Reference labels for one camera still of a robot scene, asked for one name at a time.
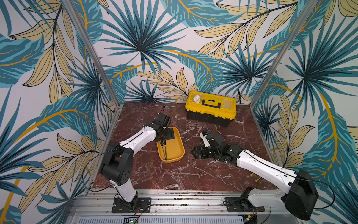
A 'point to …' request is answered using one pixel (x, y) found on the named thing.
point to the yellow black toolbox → (210, 108)
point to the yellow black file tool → (163, 143)
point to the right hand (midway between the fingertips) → (197, 151)
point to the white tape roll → (196, 98)
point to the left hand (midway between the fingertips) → (168, 137)
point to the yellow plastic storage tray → (175, 148)
